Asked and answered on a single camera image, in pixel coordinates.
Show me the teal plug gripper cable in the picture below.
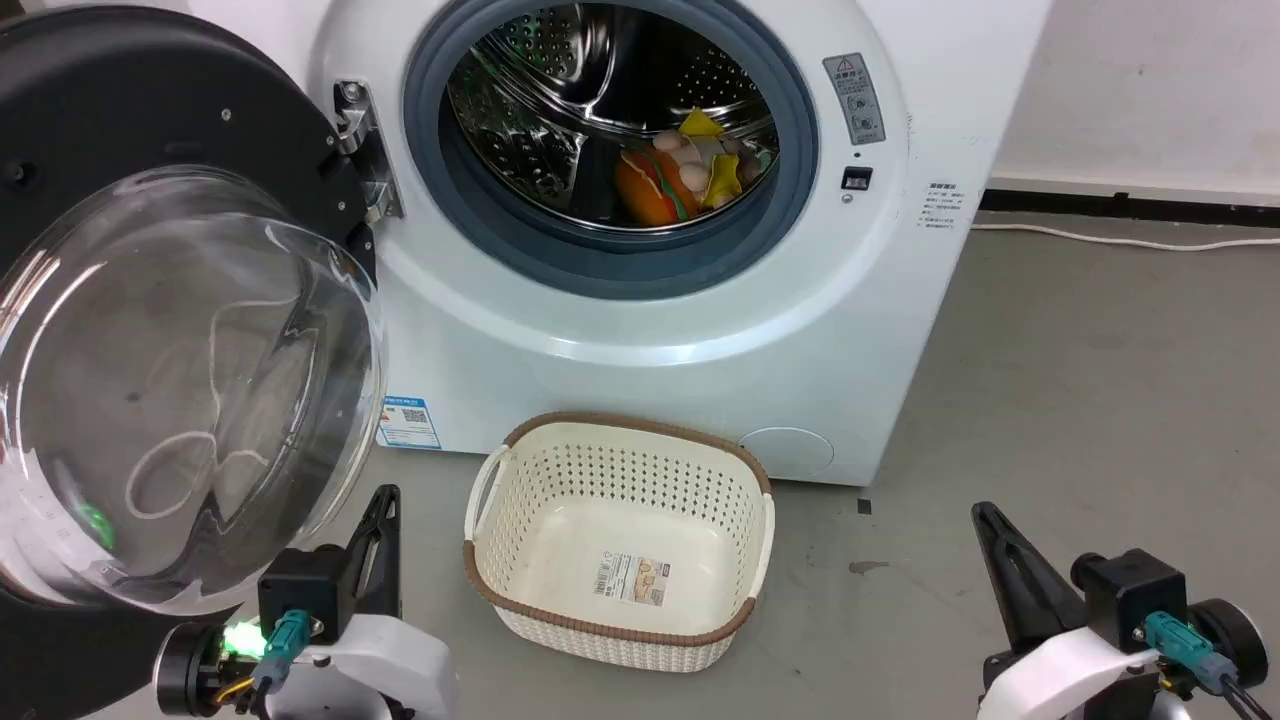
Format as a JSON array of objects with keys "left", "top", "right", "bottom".
[
  {"left": 1143, "top": 611, "right": 1280, "bottom": 720},
  {"left": 232, "top": 608, "right": 313, "bottom": 713}
]

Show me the round white filter cover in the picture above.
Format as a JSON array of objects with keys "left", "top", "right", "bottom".
[{"left": 739, "top": 427, "right": 836, "bottom": 480}]

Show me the white floor cable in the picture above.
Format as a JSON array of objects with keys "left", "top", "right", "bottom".
[{"left": 968, "top": 222, "right": 1280, "bottom": 252}]

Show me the paper label in basket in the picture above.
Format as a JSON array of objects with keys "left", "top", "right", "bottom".
[{"left": 595, "top": 549, "right": 671, "bottom": 606}]

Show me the orange burger plush toy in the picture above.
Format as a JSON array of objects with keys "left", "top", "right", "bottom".
[{"left": 614, "top": 148, "right": 702, "bottom": 227}]

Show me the grey warning sticker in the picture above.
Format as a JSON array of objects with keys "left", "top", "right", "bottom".
[{"left": 822, "top": 52, "right": 888, "bottom": 147}]

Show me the teal plug right gripper cable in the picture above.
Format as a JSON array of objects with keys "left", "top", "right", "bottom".
[{"left": 1143, "top": 611, "right": 1280, "bottom": 720}]

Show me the stainless steel perforated drum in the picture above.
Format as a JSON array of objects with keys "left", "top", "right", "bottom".
[{"left": 446, "top": 2, "right": 780, "bottom": 234}]

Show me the white text sticker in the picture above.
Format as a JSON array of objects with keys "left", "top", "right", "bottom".
[{"left": 917, "top": 181, "right": 965, "bottom": 233}]

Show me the metal door hinge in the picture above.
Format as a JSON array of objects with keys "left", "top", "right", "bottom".
[{"left": 333, "top": 80, "right": 404, "bottom": 224}]

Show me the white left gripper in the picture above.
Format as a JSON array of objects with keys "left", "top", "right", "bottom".
[{"left": 153, "top": 485, "right": 462, "bottom": 720}]

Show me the black baseboard strip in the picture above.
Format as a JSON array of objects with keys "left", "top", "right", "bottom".
[{"left": 979, "top": 188, "right": 1280, "bottom": 229}]

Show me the blue energy label sticker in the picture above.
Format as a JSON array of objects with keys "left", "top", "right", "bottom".
[{"left": 376, "top": 395, "right": 442, "bottom": 451}]

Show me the teal plug left gripper cable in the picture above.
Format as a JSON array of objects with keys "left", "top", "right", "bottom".
[{"left": 232, "top": 608, "right": 313, "bottom": 713}]

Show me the cream laundry basket brown rim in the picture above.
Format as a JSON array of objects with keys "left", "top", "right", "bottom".
[{"left": 463, "top": 411, "right": 776, "bottom": 673}]

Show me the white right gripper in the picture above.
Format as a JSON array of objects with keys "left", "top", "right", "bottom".
[{"left": 971, "top": 501, "right": 1271, "bottom": 720}]

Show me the white front-load washing machine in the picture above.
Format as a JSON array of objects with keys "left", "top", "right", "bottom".
[{"left": 186, "top": 0, "right": 1055, "bottom": 488}]

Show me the black washer door glass bowl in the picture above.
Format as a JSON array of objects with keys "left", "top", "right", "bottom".
[{"left": 0, "top": 5, "right": 389, "bottom": 720}]

